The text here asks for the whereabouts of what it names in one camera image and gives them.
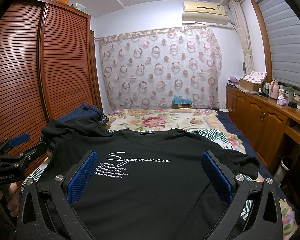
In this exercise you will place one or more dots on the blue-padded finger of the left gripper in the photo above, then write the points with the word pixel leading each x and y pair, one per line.
pixel 31 154
pixel 7 144

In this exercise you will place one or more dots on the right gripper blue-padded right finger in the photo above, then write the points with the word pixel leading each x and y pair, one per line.
pixel 264 220

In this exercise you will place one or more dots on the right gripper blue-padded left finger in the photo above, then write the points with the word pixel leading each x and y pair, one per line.
pixel 46 209

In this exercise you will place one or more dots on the black Superman t-shirt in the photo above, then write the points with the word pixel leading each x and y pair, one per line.
pixel 152 179

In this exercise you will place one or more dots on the person's left hand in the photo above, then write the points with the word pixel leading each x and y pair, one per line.
pixel 11 194

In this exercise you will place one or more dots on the small white trash bin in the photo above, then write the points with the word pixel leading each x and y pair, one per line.
pixel 283 168

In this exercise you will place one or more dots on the navy blue folded garment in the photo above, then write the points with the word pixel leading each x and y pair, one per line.
pixel 82 110

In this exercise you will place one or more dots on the dark patterned paisley cloth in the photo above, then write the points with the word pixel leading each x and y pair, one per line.
pixel 104 120

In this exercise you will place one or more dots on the wooden sideboard cabinet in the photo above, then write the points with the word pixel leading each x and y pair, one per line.
pixel 273 130

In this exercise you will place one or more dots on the floral leaf bed sheet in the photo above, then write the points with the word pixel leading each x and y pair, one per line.
pixel 180 124

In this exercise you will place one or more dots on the pink thermos jug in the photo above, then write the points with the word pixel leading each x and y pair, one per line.
pixel 274 89

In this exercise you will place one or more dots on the cardboard box with floral cloth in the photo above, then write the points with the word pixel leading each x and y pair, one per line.
pixel 253 81

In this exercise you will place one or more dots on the box with blue items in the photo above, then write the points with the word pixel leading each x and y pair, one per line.
pixel 179 102

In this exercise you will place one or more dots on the pink circle patterned curtain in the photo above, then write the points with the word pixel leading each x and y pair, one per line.
pixel 148 69

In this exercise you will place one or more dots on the grey window roller blind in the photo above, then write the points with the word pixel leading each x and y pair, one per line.
pixel 283 30

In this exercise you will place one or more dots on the beige tied side curtain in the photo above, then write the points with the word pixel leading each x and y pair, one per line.
pixel 242 29

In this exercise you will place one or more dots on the beige wall air conditioner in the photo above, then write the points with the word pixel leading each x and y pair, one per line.
pixel 204 12

